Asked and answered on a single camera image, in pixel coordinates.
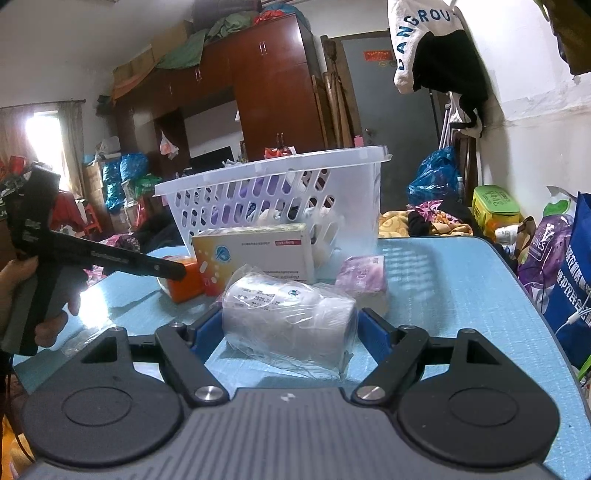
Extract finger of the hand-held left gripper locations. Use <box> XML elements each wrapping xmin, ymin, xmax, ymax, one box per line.
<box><xmin>45</xmin><ymin>230</ymin><xmax>188</xmax><ymax>281</ymax></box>

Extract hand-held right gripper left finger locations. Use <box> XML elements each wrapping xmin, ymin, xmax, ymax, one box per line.
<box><xmin>81</xmin><ymin>307</ymin><xmax>229</xmax><ymax>407</ymax></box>

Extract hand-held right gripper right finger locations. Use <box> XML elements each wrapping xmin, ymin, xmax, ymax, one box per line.
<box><xmin>350</xmin><ymin>307</ymin><xmax>505</xmax><ymax>407</ymax></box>

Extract white roll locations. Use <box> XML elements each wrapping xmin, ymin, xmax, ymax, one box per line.
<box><xmin>221</xmin><ymin>264</ymin><xmax>360</xmax><ymax>381</ymax></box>

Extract white plastic basket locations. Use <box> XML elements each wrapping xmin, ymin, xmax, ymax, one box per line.
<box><xmin>154</xmin><ymin>144</ymin><xmax>393</xmax><ymax>278</ymax></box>

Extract person's left hand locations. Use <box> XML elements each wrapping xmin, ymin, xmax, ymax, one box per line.
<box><xmin>0</xmin><ymin>256</ymin><xmax>82</xmax><ymax>347</ymax></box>

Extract red plastic stool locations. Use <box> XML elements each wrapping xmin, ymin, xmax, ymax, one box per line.
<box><xmin>76</xmin><ymin>200</ymin><xmax>103</xmax><ymax>234</ymax></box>

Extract orange box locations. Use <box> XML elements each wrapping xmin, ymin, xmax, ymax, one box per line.
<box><xmin>159</xmin><ymin>256</ymin><xmax>206</xmax><ymax>304</ymax></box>

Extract purple tissue pack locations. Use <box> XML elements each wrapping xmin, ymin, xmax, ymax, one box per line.
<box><xmin>335</xmin><ymin>255</ymin><xmax>389</xmax><ymax>315</ymax></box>

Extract patterned curtain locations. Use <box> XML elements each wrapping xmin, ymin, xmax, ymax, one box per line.
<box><xmin>0</xmin><ymin>102</ymin><xmax>87</xmax><ymax>197</ymax></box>

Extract green and white bag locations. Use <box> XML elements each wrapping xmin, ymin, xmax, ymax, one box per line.
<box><xmin>133</xmin><ymin>173</ymin><xmax>163</xmax><ymax>198</ymax></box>

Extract blue patterned bags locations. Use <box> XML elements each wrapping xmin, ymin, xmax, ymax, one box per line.
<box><xmin>102</xmin><ymin>152</ymin><xmax>150</xmax><ymax>214</ymax></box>

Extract white and yellow medicine box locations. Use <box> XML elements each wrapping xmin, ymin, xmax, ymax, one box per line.
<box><xmin>191</xmin><ymin>223</ymin><xmax>317</xmax><ymax>297</ymax></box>

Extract yellow floral blanket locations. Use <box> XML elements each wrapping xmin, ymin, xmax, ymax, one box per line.
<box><xmin>379</xmin><ymin>200</ymin><xmax>475</xmax><ymax>239</ymax></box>

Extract white hanging plastic bag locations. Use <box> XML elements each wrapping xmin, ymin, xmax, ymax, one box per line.
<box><xmin>159</xmin><ymin>130</ymin><xmax>180</xmax><ymax>160</ymax></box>

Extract black monitor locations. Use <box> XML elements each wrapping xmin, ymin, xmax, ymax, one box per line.
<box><xmin>189</xmin><ymin>146</ymin><xmax>236</xmax><ymax>174</ymax></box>

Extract blue plastic bag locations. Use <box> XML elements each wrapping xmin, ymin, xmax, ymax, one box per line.
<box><xmin>407</xmin><ymin>145</ymin><xmax>463</xmax><ymax>207</ymax></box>

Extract cardboard boxes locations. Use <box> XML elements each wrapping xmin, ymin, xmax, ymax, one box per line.
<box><xmin>112</xmin><ymin>21</ymin><xmax>195</xmax><ymax>101</ymax></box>

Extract green box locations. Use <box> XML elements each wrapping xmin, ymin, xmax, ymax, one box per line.
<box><xmin>471</xmin><ymin>185</ymin><xmax>522</xmax><ymax>232</ymax></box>

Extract purple printed bag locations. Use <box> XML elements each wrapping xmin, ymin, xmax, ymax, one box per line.
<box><xmin>517</xmin><ymin>187</ymin><xmax>579</xmax><ymax>315</ymax></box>

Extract blue shopping bag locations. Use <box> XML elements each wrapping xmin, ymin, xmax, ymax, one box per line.
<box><xmin>545</xmin><ymin>191</ymin><xmax>591</xmax><ymax>370</ymax></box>

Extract grey door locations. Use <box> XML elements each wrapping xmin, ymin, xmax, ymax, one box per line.
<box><xmin>339</xmin><ymin>30</ymin><xmax>440</xmax><ymax>154</ymax></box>

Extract green cloth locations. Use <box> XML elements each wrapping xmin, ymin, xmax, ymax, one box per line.
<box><xmin>154</xmin><ymin>11</ymin><xmax>260</xmax><ymax>71</ymax></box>

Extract brown wooden wardrobe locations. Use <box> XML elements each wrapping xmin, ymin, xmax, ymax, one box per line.
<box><xmin>111</xmin><ymin>11</ymin><xmax>327</xmax><ymax>185</ymax></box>

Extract wooden poles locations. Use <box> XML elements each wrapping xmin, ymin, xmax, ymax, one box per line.
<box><xmin>311</xmin><ymin>34</ymin><xmax>362</xmax><ymax>149</ymax></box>

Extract white and black hanging garment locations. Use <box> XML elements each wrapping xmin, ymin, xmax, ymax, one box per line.
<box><xmin>387</xmin><ymin>0</ymin><xmax>490</xmax><ymax>139</ymax></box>

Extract dark hanging garment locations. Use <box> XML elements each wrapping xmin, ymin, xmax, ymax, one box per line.
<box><xmin>536</xmin><ymin>0</ymin><xmax>591</xmax><ymax>77</ymax></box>

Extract white cable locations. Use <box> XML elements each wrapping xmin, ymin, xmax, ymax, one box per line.
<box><xmin>551</xmin><ymin>291</ymin><xmax>591</xmax><ymax>342</ymax></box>

